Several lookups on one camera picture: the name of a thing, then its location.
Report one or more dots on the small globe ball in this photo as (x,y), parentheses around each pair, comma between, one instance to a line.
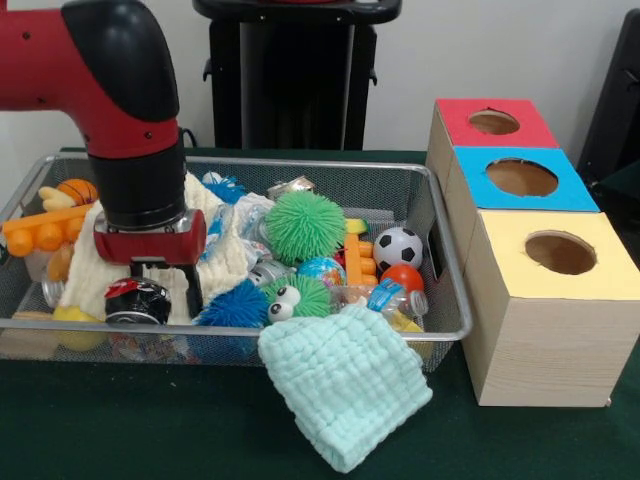
(322,272)

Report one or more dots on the wooden box with three holes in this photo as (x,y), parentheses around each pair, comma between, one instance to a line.
(545,350)

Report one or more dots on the cream waffle cloth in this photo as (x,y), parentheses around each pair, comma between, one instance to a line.
(225,260)

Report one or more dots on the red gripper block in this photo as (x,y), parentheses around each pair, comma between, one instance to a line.
(150,245)

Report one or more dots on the dark green table cloth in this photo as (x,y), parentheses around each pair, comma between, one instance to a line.
(150,425)
(625,200)

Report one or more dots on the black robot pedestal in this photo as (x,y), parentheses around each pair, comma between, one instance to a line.
(295,75)

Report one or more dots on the mint green waffle cloth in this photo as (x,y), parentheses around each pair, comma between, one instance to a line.
(345,385)

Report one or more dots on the orange plastic toy block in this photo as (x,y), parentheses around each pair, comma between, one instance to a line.
(40,235)

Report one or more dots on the blue spiky rubber ball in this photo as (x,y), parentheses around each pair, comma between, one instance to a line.
(232,305)

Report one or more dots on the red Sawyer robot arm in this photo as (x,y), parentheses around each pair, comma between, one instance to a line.
(100,100)

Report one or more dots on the green spiky ball with eyes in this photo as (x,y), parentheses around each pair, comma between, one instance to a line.
(310,295)

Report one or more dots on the shallow clear mesh bin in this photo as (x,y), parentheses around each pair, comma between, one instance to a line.
(22,310)

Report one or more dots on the orange ball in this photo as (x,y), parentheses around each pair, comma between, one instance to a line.
(404,279)

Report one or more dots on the black upright panel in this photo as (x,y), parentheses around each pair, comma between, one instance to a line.
(622,75)

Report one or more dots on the green spiky rubber ball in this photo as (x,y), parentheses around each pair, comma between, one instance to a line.
(305,227)

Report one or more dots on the crushed black red can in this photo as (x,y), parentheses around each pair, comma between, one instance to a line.
(137,302)

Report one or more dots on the orange studded toy brick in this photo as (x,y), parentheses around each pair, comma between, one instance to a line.
(361,260)

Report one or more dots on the small soccer ball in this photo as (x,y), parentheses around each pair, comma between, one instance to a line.
(399,249)

